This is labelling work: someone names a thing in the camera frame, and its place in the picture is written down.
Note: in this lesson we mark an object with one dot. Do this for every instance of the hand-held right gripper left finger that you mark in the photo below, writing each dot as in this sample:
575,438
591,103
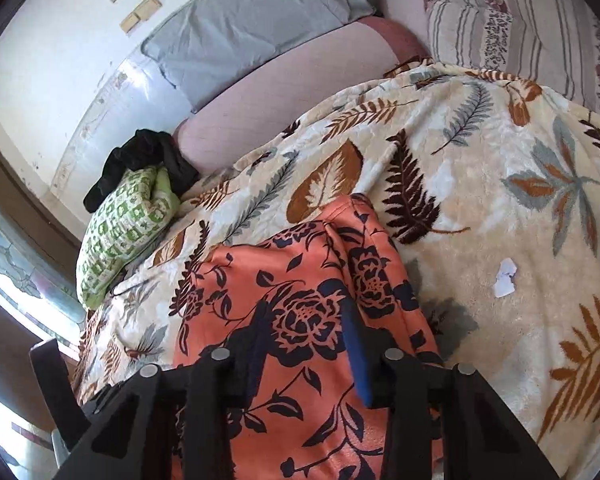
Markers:
255,360

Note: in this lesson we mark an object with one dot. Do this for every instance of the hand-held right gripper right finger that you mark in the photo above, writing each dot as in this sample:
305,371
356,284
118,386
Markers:
362,365

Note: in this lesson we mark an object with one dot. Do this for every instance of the orange floral print garment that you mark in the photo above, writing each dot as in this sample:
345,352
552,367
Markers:
300,270

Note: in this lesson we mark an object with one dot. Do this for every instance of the white paper scrap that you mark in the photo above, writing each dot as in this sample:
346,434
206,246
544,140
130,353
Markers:
504,277

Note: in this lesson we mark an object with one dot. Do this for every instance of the green white checked pillow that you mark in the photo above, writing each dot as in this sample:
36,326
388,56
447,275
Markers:
125,225

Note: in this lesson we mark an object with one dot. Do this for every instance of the cream leaf print blanket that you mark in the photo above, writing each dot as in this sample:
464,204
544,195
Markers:
480,185

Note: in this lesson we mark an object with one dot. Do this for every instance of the black cloth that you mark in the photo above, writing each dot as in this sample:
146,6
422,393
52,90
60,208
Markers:
145,150

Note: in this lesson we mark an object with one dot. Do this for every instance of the stained glass window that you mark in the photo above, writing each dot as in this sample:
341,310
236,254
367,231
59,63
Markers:
10,255

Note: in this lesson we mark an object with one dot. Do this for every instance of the pink bed sheet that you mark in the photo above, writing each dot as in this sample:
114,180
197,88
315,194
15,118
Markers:
290,90

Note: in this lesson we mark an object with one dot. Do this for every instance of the grey pillow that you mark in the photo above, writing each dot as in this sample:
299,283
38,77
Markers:
240,30

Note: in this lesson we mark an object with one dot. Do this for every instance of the striped floral pillow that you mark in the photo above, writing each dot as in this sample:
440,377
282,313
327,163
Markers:
505,15

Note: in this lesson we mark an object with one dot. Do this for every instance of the small beige wall switch plate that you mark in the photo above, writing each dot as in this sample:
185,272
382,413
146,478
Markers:
129,23

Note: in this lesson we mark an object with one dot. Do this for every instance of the large beige wall switch plate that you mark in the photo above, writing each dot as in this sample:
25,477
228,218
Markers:
147,7

